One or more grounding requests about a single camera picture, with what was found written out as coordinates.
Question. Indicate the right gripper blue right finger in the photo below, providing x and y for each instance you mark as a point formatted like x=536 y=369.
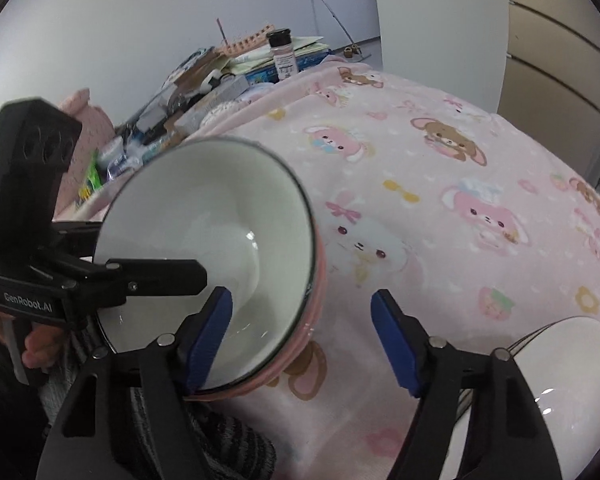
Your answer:
x=397 y=344

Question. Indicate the person left hand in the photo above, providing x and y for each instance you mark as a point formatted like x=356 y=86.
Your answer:
x=41 y=347

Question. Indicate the white ribbed bowl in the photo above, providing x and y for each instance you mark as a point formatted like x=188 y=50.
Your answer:
x=241 y=212

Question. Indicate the pink dish rack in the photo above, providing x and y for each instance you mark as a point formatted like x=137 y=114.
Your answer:
x=246 y=43

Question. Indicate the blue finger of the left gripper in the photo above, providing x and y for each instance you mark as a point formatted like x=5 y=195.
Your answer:
x=124 y=278

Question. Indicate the large pink strawberry bowl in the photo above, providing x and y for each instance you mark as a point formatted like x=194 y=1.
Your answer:
x=293 y=345

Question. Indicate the white life plate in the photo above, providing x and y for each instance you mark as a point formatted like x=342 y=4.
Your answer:
x=561 y=363

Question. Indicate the spice jar black lid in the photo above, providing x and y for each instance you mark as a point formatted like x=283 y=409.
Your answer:
x=282 y=50

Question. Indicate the mop leaning on wall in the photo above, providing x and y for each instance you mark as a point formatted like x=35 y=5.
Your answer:
x=352 y=50

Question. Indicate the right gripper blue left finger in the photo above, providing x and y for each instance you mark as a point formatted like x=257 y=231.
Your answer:
x=124 y=416

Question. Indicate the pink cartoon tablecloth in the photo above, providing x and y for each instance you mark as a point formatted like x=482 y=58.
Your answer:
x=473 y=227

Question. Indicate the gold three-door refrigerator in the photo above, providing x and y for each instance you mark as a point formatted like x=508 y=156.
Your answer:
x=551 y=85

